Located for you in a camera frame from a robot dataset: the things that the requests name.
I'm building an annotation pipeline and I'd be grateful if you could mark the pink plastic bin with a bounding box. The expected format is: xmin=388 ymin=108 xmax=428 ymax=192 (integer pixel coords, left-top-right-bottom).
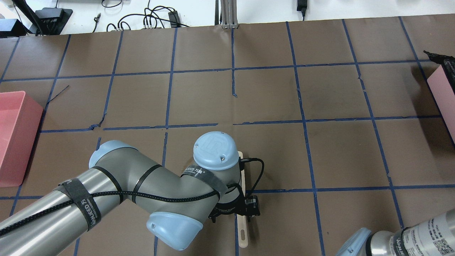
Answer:
xmin=427 ymin=65 xmax=455 ymax=141
xmin=0 ymin=91 xmax=43 ymax=188

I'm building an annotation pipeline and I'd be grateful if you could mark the aluminium frame post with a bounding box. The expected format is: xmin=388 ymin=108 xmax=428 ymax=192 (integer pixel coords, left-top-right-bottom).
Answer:
xmin=220 ymin=0 xmax=239 ymax=29

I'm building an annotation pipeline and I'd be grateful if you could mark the pink plastic bin left side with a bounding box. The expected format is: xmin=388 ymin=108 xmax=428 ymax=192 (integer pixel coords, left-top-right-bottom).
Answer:
xmin=0 ymin=91 xmax=43 ymax=188

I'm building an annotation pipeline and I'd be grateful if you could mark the pink plastic bin right side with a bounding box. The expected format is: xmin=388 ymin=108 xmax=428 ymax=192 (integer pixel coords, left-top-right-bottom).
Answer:
xmin=427 ymin=65 xmax=455 ymax=141

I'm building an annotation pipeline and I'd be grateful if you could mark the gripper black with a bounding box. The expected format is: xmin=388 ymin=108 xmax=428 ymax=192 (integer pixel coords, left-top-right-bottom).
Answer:
xmin=208 ymin=185 xmax=261 ymax=223

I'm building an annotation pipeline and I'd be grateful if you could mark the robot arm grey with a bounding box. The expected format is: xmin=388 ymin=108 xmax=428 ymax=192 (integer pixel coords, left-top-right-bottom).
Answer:
xmin=336 ymin=209 xmax=455 ymax=256
xmin=1 ymin=131 xmax=265 ymax=256

